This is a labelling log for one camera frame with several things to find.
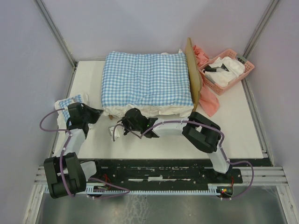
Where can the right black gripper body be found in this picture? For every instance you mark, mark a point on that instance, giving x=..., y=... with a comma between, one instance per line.
x=128, y=126

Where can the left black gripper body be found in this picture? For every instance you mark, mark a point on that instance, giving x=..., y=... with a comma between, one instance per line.
x=89, y=115

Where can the small blue checkered pillow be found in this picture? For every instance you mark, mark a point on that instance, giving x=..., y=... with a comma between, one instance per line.
x=62, y=105

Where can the blue checkered mattress cushion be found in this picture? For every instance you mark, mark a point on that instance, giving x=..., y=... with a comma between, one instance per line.
x=144, y=81

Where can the wooden pet bed frame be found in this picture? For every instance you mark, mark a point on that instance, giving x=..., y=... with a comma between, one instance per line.
x=194, y=74

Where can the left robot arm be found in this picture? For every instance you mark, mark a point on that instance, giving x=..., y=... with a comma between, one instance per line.
x=64, y=173

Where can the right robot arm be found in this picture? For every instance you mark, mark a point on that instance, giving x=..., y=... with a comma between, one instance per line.
x=201, y=132

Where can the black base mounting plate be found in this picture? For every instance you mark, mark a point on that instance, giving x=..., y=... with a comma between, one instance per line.
x=106, y=167

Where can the pink crumpled cloth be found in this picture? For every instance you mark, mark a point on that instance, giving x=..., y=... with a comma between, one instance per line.
x=207, y=100

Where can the black white object in basket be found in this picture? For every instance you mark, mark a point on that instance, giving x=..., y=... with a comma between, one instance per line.
x=216, y=69

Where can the pink plastic basket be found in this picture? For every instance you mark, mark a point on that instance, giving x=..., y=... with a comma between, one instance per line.
x=231, y=53

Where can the white cloth in basket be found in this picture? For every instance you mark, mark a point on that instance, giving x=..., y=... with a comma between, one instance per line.
x=223, y=79

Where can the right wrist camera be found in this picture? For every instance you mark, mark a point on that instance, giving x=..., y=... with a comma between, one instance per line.
x=115, y=131

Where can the left aluminium corner post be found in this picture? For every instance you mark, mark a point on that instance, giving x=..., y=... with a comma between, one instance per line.
x=55, y=31

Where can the aluminium corner post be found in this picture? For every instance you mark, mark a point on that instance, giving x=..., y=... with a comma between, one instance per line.
x=262, y=24
x=55, y=31

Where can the white slotted cable duct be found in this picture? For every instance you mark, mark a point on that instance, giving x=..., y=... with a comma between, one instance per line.
x=211, y=191

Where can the right aluminium corner post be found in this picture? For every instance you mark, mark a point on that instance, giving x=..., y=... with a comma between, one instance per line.
x=262, y=24

